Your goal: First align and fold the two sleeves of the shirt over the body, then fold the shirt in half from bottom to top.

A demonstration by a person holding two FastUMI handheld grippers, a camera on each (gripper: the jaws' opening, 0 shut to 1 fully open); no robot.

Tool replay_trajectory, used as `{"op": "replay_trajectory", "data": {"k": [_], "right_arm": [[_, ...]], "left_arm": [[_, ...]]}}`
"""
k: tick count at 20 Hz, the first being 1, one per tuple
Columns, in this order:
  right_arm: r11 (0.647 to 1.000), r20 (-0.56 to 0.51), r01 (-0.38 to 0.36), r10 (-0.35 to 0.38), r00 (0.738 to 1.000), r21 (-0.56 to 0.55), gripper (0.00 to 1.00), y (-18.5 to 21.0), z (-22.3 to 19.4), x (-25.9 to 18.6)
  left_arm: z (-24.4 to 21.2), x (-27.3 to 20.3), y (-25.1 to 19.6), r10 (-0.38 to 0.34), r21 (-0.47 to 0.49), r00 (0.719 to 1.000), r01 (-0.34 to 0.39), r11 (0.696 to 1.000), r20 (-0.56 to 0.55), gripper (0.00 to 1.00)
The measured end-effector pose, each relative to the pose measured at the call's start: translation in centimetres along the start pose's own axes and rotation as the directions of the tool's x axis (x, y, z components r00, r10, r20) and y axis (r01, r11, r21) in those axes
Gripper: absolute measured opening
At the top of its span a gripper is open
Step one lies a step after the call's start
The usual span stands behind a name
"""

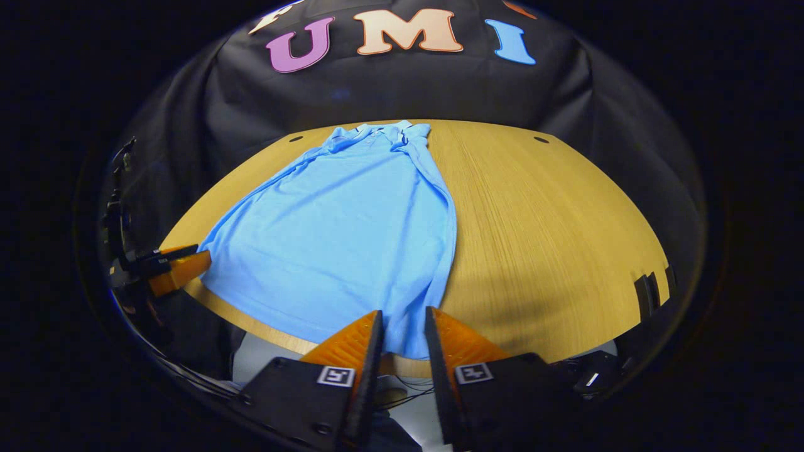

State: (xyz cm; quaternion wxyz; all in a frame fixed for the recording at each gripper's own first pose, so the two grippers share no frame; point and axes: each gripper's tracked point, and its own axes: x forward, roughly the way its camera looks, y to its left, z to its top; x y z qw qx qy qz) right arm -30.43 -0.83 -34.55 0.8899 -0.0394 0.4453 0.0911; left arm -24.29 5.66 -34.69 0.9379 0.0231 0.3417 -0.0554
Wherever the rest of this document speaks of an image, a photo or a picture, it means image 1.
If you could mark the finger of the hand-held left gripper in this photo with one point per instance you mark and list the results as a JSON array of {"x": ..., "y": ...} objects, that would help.
[{"x": 182, "y": 270}]

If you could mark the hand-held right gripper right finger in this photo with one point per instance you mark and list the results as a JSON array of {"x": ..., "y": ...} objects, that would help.
[{"x": 436, "y": 376}]

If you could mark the black backdrop cloth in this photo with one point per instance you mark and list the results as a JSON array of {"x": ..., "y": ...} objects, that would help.
[{"x": 408, "y": 88}]

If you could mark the light blue T-shirt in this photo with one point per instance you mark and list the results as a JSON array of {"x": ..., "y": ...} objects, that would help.
[{"x": 345, "y": 232}]

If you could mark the black device with white mark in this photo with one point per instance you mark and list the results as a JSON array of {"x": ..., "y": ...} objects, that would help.
[{"x": 593, "y": 373}]

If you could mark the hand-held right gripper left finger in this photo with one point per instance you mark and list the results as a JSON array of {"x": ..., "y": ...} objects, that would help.
[{"x": 372, "y": 376}]

